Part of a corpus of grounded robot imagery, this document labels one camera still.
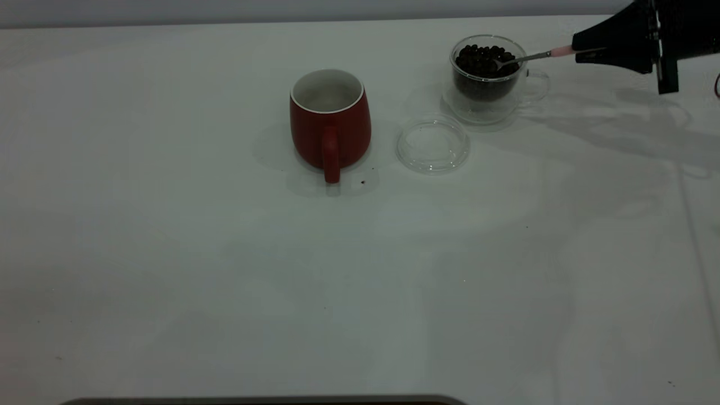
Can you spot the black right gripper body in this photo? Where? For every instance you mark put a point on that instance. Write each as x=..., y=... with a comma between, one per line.
x=686, y=34

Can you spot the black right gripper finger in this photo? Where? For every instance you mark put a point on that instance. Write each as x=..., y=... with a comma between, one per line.
x=630, y=61
x=624, y=31

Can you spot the red ceramic mug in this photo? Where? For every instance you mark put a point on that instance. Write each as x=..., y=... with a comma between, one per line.
x=343, y=135

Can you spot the coffee beans pile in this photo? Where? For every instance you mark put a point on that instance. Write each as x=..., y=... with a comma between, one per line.
x=478, y=73

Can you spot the clear glass saucer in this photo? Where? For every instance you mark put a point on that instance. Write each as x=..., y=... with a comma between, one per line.
x=433, y=163

